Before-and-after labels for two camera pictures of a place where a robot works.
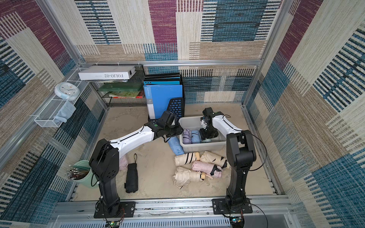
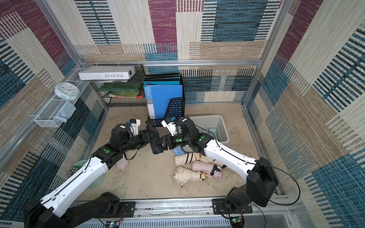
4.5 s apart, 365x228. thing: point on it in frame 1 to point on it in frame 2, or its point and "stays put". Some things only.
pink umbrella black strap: x=211 y=169 stays put
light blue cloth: x=65 y=111 stays put
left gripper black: x=179 y=131 to x=142 y=134
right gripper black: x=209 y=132 to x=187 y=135
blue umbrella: x=176 y=145 stays put
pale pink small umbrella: x=123 y=163 stays put
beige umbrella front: x=184 y=176 stays put
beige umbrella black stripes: x=185 y=158 stays put
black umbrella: x=131 y=184 to x=156 y=143
